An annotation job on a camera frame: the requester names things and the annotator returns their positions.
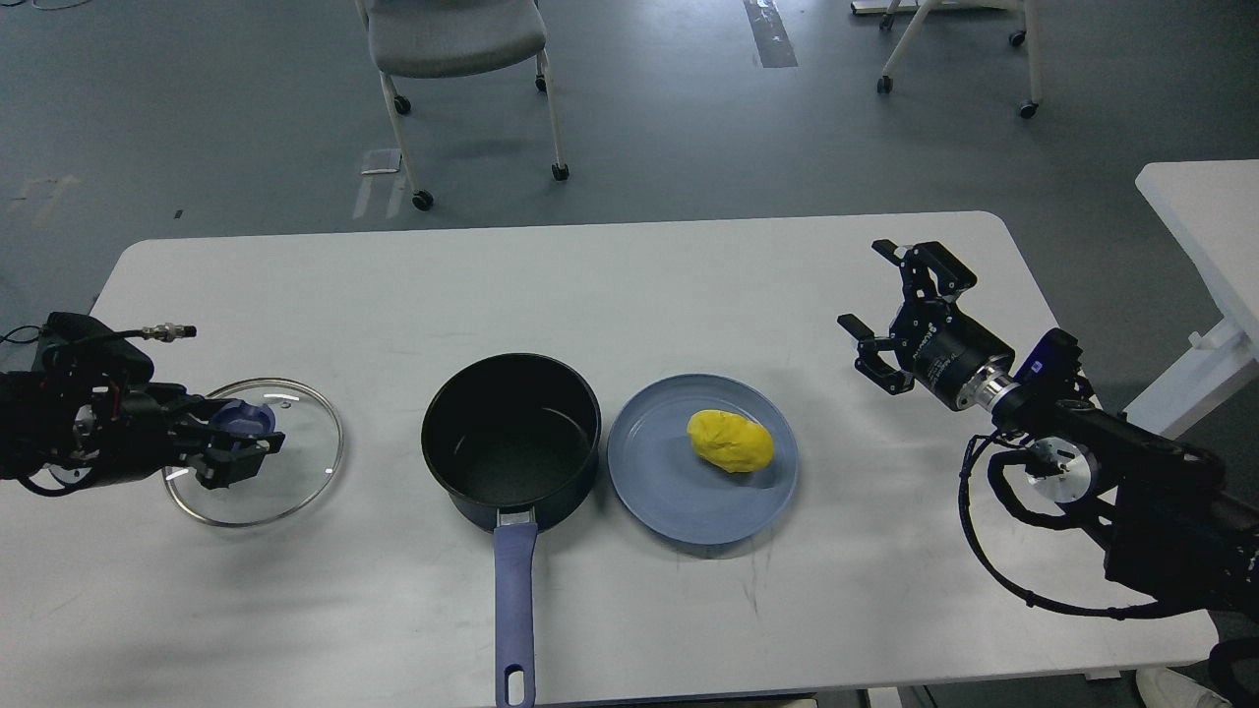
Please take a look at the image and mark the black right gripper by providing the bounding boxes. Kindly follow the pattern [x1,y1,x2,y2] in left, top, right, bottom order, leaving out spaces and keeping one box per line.
[837,239,1013,411]

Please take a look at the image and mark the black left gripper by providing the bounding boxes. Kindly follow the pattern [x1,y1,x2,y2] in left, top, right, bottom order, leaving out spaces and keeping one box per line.
[118,385,286,489]

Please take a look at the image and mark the glass pot lid blue knob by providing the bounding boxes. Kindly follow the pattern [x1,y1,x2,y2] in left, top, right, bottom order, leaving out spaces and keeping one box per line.
[162,378,345,529]

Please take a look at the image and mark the yellow toy potato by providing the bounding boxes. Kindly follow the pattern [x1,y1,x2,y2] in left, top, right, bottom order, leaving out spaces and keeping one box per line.
[687,409,776,474]

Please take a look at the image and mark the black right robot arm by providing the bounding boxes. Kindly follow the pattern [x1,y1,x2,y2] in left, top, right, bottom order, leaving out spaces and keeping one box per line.
[837,239,1258,621]

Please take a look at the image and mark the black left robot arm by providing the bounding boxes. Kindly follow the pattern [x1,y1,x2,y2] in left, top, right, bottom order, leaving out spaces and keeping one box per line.
[1,311,286,498]

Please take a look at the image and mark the white chair legs with castors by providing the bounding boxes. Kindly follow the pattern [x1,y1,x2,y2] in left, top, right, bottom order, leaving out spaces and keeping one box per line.
[851,0,1044,121]

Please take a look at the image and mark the blue round plate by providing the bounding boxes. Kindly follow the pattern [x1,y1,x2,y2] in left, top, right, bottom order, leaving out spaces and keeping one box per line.
[606,375,801,545]

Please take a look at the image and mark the white side table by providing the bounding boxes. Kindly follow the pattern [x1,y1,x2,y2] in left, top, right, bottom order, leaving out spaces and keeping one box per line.
[1119,159,1259,436]

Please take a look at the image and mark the grey office chair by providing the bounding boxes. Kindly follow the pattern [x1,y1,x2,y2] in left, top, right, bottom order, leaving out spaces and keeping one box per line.
[354,1,570,210]

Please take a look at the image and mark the white shoe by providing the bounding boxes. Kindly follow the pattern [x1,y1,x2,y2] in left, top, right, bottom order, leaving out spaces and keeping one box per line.
[1136,668,1233,708]

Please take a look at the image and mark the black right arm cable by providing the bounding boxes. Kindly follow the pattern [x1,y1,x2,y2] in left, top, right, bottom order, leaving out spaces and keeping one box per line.
[957,433,1206,619]

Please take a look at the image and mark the dark saucepan with blue handle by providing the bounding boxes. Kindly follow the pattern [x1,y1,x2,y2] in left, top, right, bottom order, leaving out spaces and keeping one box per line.
[421,353,602,707]

